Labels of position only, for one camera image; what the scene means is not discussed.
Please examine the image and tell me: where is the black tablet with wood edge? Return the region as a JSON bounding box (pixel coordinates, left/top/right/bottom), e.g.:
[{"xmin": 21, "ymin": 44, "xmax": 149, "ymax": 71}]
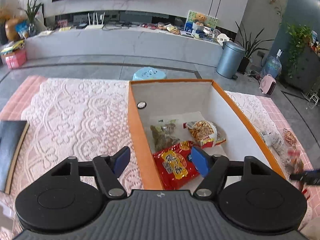
[{"xmin": 0, "ymin": 120, "xmax": 29, "ymax": 194}]

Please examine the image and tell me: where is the orange cardboard box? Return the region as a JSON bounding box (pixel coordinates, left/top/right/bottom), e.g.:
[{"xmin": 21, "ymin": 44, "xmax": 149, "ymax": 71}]
[{"xmin": 128, "ymin": 79, "xmax": 284, "ymax": 190}]

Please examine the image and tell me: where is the white wifi router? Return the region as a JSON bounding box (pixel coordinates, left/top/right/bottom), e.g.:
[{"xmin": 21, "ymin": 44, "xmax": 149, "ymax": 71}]
[{"xmin": 85, "ymin": 12, "xmax": 105, "ymax": 29}]

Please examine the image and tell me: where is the blue metal trash can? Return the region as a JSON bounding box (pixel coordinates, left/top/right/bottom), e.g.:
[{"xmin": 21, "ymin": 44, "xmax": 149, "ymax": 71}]
[{"xmin": 216, "ymin": 41, "xmax": 245, "ymax": 79}]

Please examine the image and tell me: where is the trailing green ivy plant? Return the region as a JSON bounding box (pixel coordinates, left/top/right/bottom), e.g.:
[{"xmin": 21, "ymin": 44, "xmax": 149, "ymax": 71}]
[{"xmin": 287, "ymin": 23, "xmax": 312, "ymax": 78}]

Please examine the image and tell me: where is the light blue plastic stool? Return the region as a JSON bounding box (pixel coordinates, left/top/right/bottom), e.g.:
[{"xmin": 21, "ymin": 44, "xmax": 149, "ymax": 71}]
[{"xmin": 132, "ymin": 67, "xmax": 167, "ymax": 81}]

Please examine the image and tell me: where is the potted grass plant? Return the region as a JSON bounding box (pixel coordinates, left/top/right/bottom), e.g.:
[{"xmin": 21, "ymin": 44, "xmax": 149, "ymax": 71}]
[{"xmin": 19, "ymin": 0, "xmax": 47, "ymax": 37}]

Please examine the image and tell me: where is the dark grey cabinet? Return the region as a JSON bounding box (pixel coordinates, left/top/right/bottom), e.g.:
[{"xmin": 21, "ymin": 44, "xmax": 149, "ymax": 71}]
[{"xmin": 284, "ymin": 46, "xmax": 319, "ymax": 94}]

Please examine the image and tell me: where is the pink small heater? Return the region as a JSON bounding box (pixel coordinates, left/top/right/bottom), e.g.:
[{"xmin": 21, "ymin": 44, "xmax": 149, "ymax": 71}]
[{"xmin": 259, "ymin": 74, "xmax": 276, "ymax": 95}]

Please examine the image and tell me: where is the blue water jug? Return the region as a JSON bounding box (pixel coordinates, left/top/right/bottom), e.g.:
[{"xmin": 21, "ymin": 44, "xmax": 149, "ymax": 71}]
[{"xmin": 261, "ymin": 49, "xmax": 283, "ymax": 79}]

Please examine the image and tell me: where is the teddy bear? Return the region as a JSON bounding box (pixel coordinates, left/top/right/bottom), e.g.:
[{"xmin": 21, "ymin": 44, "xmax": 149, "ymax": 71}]
[{"xmin": 193, "ymin": 12, "xmax": 208, "ymax": 27}]

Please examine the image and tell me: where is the pink storage box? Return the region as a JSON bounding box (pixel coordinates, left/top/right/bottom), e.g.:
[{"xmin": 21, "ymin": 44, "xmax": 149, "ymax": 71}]
[{"xmin": 4, "ymin": 49, "xmax": 27, "ymax": 69}]

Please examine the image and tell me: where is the orange nut snack packet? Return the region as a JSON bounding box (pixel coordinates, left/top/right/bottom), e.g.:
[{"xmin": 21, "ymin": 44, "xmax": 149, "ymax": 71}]
[{"xmin": 283, "ymin": 128, "xmax": 297, "ymax": 148}]

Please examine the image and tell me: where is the pink checked table cover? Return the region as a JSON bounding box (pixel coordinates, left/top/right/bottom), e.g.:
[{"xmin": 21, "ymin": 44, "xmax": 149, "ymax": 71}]
[{"xmin": 0, "ymin": 75, "xmax": 320, "ymax": 230}]

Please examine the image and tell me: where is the peanut snack packet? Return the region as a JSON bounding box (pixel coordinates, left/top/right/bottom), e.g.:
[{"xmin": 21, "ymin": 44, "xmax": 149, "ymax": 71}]
[{"xmin": 183, "ymin": 120, "xmax": 226, "ymax": 148}]

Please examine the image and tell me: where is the red snack packet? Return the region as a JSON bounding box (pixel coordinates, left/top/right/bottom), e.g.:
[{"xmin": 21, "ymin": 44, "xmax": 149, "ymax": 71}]
[{"xmin": 153, "ymin": 141, "xmax": 200, "ymax": 190}]

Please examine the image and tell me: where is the clear white snack bag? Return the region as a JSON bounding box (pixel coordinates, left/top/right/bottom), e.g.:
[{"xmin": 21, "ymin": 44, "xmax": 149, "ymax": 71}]
[{"xmin": 259, "ymin": 131, "xmax": 286, "ymax": 155}]

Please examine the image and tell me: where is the potted snake plant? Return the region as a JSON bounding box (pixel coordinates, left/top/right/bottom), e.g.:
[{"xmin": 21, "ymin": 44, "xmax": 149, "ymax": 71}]
[{"xmin": 236, "ymin": 22, "xmax": 274, "ymax": 74}]

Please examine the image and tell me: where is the green seed snack packet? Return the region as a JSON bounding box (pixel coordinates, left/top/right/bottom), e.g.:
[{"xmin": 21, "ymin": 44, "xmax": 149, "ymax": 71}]
[{"xmin": 150, "ymin": 119, "xmax": 180, "ymax": 152}]

